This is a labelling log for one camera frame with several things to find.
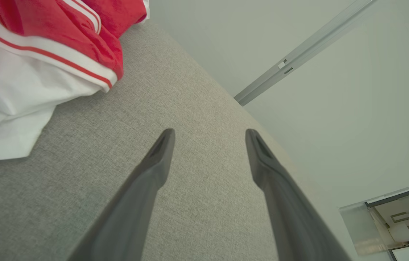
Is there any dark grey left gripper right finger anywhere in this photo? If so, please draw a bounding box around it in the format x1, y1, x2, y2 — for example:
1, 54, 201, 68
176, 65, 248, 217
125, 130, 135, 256
246, 129, 352, 261

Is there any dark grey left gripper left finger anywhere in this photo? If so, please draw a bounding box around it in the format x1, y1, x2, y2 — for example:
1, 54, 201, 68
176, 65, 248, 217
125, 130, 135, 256
67, 128, 175, 261

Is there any red shorts white striped trim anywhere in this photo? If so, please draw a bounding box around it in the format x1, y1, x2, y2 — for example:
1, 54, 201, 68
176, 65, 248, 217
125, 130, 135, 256
0, 0, 150, 163

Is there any glass partition window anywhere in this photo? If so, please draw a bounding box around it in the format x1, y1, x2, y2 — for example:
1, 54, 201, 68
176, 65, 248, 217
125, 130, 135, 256
339, 178, 409, 261

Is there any grey metal wall post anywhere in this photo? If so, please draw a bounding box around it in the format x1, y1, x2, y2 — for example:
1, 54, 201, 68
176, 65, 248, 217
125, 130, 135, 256
234, 0, 377, 107

